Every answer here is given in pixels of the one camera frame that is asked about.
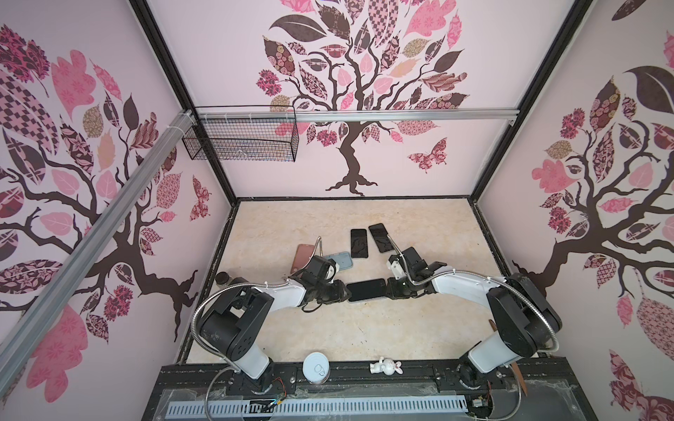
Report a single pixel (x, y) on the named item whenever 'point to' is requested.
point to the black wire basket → (243, 132)
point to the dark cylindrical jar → (222, 277)
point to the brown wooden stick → (520, 378)
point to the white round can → (316, 367)
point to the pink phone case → (302, 255)
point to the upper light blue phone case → (342, 259)
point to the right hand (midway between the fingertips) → (386, 290)
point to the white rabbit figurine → (388, 366)
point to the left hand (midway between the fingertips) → (348, 299)
